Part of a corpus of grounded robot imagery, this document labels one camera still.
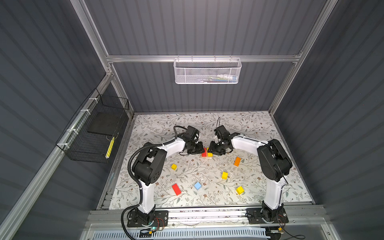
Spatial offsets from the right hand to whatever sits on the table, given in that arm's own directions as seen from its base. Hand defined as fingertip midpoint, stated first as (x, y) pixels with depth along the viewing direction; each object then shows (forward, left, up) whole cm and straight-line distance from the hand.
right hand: (210, 152), depth 96 cm
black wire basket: (-7, +61, +28) cm, 68 cm away
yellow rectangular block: (-2, +1, +1) cm, 3 cm away
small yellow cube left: (-10, +23, 0) cm, 25 cm away
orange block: (-6, -17, -2) cm, 18 cm away
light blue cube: (-21, +9, 0) cm, 23 cm away
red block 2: (-23, +20, -1) cm, 31 cm away
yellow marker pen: (-16, +49, +27) cm, 58 cm away
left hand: (0, +4, +2) cm, 5 cm away
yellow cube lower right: (-24, -15, 0) cm, 28 cm away
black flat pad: (+2, +55, +28) cm, 62 cm away
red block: (-2, +4, +1) cm, 5 cm away
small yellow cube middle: (-15, -8, -1) cm, 17 cm away
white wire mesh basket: (+66, 0, +19) cm, 69 cm away
